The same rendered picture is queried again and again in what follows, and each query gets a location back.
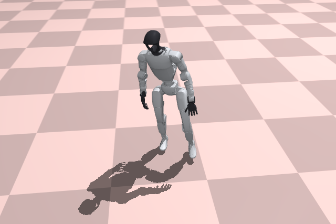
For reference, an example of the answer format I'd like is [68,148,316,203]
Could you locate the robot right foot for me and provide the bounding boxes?
[159,136,168,151]

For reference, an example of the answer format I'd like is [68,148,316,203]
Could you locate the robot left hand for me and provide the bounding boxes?
[185,97,198,116]

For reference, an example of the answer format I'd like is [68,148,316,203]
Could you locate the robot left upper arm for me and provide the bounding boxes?
[169,50,188,81]

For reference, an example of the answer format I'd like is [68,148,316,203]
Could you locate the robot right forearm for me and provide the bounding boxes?
[137,75,147,95]

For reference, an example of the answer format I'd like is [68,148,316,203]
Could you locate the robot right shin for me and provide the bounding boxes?
[157,122,166,140]

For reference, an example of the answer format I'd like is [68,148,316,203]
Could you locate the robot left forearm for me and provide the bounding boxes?
[184,72,194,102]

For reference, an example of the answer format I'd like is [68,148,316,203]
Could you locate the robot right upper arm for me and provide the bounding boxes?
[138,50,148,80]

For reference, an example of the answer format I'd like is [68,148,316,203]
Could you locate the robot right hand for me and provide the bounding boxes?
[140,91,148,109]

